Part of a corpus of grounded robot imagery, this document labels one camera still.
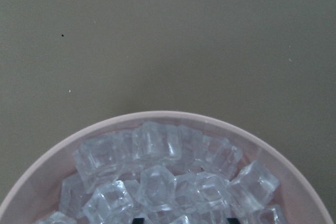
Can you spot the pink bowl of ice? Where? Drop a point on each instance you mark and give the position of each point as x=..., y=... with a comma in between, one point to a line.
x=163, y=167

